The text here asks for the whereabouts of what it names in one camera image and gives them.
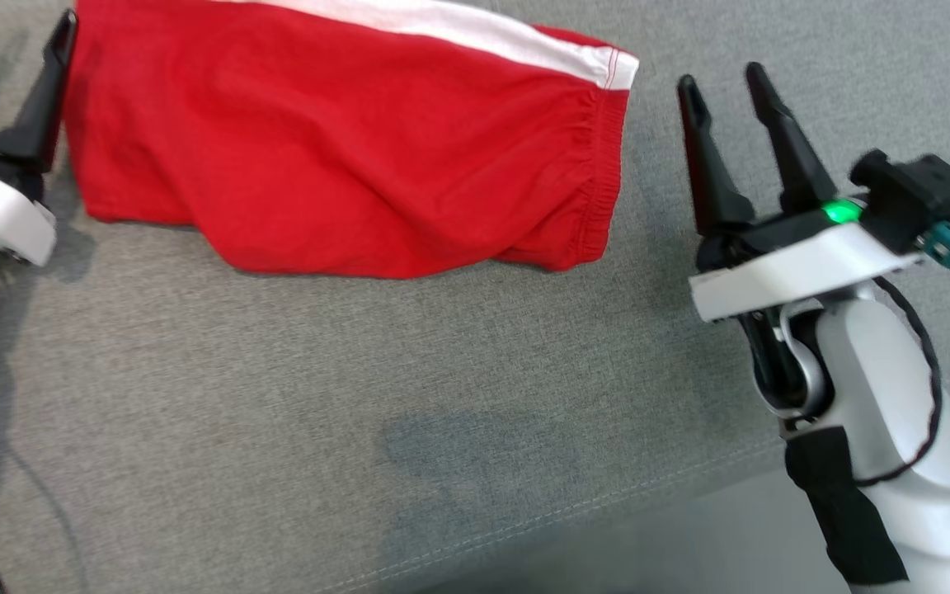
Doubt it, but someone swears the braided black cable right arm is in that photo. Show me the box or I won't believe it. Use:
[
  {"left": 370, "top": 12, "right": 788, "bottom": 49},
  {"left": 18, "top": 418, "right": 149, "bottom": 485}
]
[{"left": 850, "top": 276, "right": 943, "bottom": 488}]

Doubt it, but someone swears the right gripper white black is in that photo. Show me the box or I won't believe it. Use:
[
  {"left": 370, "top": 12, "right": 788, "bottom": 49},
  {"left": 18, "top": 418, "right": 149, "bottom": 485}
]
[{"left": 677, "top": 62, "right": 925, "bottom": 323}]

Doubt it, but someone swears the black strap on right arm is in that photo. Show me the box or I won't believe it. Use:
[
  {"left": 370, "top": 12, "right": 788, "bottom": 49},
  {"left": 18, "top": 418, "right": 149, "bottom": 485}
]
[{"left": 784, "top": 427, "right": 909, "bottom": 587}]

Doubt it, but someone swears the red garment with white stripes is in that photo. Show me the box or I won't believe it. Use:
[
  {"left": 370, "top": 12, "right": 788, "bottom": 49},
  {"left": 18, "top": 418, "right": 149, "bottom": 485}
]
[{"left": 63, "top": 0, "right": 641, "bottom": 280}]

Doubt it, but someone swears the grey fabric sofa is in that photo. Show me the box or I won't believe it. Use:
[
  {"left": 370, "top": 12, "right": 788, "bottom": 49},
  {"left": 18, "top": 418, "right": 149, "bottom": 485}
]
[{"left": 0, "top": 0, "right": 950, "bottom": 594}]

